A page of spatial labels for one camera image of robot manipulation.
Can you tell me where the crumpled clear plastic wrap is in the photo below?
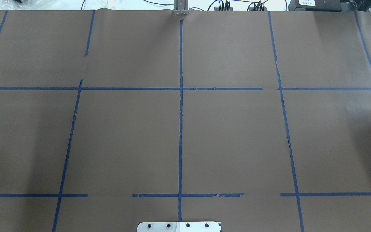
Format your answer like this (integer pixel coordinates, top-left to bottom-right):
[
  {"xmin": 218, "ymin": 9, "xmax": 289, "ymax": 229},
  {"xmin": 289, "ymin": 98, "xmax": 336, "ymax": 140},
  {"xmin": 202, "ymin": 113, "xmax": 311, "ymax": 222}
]
[{"xmin": 0, "ymin": 0, "xmax": 56, "ymax": 10}]

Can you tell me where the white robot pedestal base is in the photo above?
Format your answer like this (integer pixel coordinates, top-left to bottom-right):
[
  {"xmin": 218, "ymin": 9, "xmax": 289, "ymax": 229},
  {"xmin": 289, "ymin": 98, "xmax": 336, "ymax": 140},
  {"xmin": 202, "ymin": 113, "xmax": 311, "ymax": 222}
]
[{"xmin": 137, "ymin": 221, "xmax": 222, "ymax": 232}]

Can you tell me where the aluminium frame post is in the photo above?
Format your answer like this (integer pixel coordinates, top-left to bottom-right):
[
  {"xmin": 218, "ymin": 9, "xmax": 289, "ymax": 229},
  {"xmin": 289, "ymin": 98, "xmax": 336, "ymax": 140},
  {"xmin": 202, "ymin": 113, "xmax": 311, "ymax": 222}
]
[{"xmin": 173, "ymin": 0, "xmax": 189, "ymax": 15}]

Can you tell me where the black computer box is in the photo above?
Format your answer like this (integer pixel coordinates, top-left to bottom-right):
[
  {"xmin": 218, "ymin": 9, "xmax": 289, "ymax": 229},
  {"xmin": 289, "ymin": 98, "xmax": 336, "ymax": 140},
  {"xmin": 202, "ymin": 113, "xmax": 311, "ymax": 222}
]
[{"xmin": 288, "ymin": 0, "xmax": 342, "ymax": 12}]

